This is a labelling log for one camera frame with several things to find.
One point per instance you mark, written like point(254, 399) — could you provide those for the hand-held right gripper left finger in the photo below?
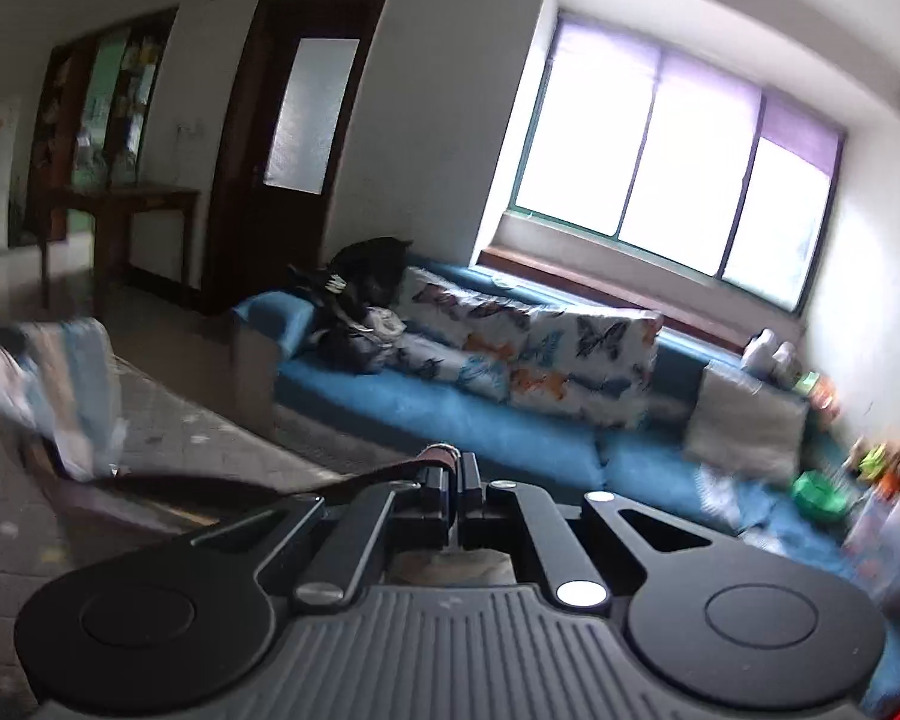
point(435, 501)

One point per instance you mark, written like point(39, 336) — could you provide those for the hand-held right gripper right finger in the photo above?
point(471, 496)

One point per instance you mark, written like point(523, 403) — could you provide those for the blue striped towel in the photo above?
point(60, 390)

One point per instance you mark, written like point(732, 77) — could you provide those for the blue sofa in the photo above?
point(450, 420)

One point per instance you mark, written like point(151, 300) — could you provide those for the butterfly print pillow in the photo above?
point(442, 364)
point(465, 307)
point(585, 367)

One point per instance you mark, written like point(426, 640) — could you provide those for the black and white garment pile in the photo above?
point(345, 330)

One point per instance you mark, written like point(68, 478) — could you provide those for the grey star quilted blanket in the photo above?
point(195, 457)

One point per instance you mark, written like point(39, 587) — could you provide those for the black bag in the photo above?
point(371, 262)

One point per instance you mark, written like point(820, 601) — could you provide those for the wooden window sill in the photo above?
point(607, 289)

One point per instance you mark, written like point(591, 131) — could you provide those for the crumpled floral cloth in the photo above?
point(731, 499)

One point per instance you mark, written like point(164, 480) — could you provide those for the grey pillow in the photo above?
point(746, 420)

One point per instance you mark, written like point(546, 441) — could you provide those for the green bowl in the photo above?
point(817, 493)

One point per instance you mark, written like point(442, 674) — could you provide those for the orange toy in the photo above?
point(821, 394)

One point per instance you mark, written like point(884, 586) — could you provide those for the dark brown door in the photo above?
point(270, 165)

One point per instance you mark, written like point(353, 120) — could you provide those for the large window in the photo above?
point(667, 157)

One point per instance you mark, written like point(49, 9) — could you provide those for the brown and green plush toy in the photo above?
point(881, 461)

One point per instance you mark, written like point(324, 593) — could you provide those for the clear plastic bag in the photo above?
point(889, 540)

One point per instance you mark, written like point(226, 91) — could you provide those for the wooden side table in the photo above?
point(142, 199)

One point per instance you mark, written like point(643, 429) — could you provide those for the dark wooden shelf cabinet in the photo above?
point(97, 112)

